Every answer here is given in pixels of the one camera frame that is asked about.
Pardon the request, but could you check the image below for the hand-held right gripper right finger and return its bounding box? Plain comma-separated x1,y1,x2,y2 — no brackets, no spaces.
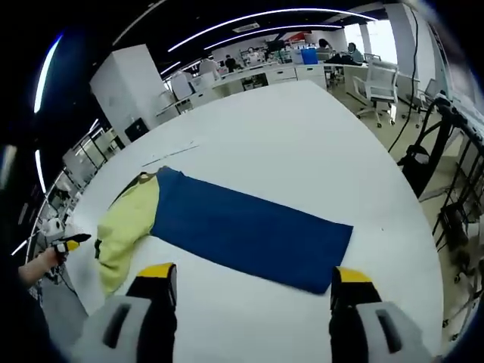
328,266,435,363

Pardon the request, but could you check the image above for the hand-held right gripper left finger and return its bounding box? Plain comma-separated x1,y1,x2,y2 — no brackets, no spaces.
73,262,178,363

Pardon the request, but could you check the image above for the yellow blue black garment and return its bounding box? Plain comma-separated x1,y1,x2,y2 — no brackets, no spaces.
94,168,355,296

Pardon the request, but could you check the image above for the person's left hand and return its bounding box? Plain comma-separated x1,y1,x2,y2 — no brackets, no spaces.
37,247,66,275

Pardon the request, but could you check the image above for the black monitor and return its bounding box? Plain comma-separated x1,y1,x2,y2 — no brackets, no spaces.
124,117,149,143

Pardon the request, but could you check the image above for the ceiling light strip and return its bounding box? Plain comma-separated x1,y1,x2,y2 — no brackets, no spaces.
33,33,64,114

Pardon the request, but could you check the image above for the white square pillar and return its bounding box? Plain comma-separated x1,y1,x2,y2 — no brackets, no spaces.
385,2,421,82
89,44,168,143

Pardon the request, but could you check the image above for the black metal rack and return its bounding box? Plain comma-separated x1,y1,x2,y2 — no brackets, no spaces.
396,94,484,292

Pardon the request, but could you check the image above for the white office chair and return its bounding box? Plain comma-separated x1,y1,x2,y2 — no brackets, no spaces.
353,58,401,129

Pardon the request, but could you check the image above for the row of white cabinets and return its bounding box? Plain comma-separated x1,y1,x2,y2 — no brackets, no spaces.
162,60,330,113

